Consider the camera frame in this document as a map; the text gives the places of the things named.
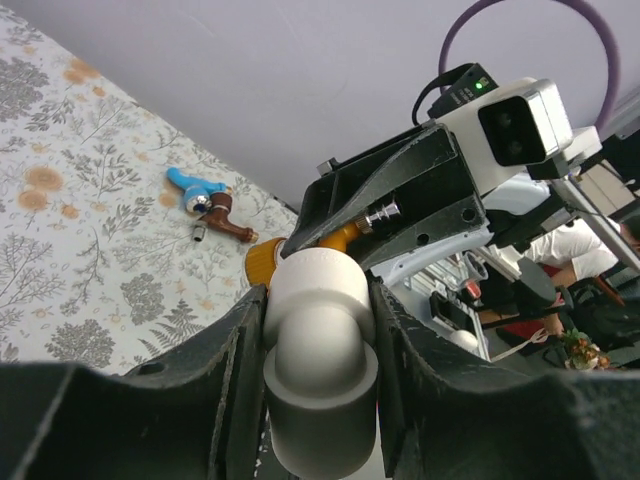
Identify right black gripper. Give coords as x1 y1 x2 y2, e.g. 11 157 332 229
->
281 122 488 273

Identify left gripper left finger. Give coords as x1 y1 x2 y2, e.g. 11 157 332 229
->
1 286 267 479

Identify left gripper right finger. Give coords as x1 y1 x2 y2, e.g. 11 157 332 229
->
369 282 639 479

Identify white pipe elbow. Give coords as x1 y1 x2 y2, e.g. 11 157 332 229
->
263 248 379 479

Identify orange water faucet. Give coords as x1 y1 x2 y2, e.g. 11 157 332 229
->
244 198 401 286

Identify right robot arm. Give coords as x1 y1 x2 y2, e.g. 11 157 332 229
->
281 63 573 284

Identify brown water faucet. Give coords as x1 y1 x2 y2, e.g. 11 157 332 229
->
192 192 259 243

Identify blue water faucet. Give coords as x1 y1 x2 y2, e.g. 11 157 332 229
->
166 167 231 214

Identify floral table mat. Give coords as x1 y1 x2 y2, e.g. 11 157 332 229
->
1 3 296 373

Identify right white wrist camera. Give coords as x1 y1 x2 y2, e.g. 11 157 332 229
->
429 76 601 196

